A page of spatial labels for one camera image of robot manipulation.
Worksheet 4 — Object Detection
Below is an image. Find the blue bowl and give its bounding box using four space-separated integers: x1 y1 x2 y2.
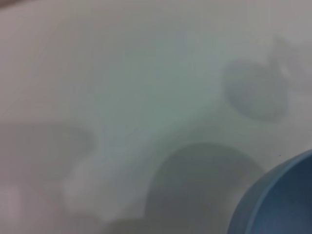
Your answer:
226 149 312 234

